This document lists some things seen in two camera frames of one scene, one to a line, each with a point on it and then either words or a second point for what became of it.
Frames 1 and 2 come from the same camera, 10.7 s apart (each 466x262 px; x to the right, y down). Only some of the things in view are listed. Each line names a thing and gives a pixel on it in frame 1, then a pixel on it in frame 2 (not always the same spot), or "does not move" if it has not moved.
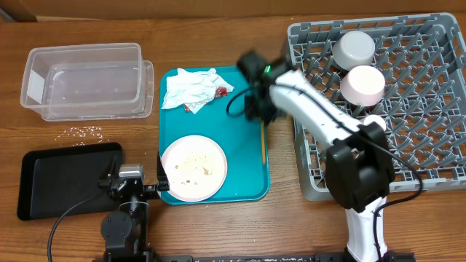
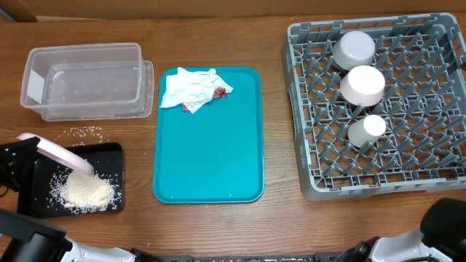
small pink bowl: (362, 86) does not move
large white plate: (195, 168) to (49, 151)
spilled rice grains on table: (81, 136) does not move
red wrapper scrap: (220, 92) does not move
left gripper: (153, 191) to (14, 165)
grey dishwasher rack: (423, 61) does not move
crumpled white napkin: (193, 89) does not move
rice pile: (194, 168) to (84, 193)
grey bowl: (354, 49) does not move
